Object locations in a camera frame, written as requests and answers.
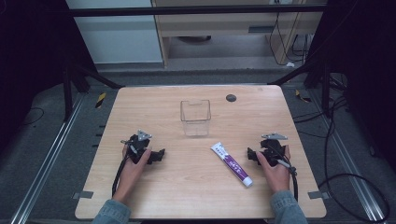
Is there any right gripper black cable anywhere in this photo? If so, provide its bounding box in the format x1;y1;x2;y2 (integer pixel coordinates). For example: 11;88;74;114
274;146;299;202

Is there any person's left hand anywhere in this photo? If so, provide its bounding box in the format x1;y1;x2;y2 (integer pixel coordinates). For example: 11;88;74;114
112;144;152;205

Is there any person's right hand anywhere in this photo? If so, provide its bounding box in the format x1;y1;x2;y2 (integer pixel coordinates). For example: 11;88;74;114
256;145;291;196

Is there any light wooden desk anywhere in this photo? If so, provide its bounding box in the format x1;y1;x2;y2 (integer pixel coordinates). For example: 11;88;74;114
150;0;329;68

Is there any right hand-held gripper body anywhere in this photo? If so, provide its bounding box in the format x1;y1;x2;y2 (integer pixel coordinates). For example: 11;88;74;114
256;133;292;167

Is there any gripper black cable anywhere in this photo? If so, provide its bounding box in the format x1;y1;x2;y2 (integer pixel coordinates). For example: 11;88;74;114
111;139;138;198
274;146;299;202

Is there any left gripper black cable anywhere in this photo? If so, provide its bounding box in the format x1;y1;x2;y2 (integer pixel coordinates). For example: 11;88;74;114
111;139;138;198

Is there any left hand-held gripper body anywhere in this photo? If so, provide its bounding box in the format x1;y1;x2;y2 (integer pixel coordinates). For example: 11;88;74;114
120;129;153;165

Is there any yellow black striped tape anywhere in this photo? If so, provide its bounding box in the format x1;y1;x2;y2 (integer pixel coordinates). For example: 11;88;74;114
294;89;312;104
94;91;107;109

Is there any black metal frame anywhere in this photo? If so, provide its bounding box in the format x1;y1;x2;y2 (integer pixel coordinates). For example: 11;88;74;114
62;3;335;122

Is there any purple and white toothpaste tube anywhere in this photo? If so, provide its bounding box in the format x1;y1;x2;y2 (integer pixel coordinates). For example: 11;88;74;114
210;142;254;189

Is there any black floor cable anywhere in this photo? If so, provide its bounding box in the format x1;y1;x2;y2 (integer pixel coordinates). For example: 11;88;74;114
292;73;390;222

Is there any aluminium floor rail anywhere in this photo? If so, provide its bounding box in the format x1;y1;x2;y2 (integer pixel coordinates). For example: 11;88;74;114
311;90;388;222
9;92;86;224

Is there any white cabinet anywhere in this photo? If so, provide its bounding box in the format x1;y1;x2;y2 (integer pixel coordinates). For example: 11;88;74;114
64;0;164;64

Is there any clear plastic container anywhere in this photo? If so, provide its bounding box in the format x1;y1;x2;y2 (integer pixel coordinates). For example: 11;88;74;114
179;99;212;137

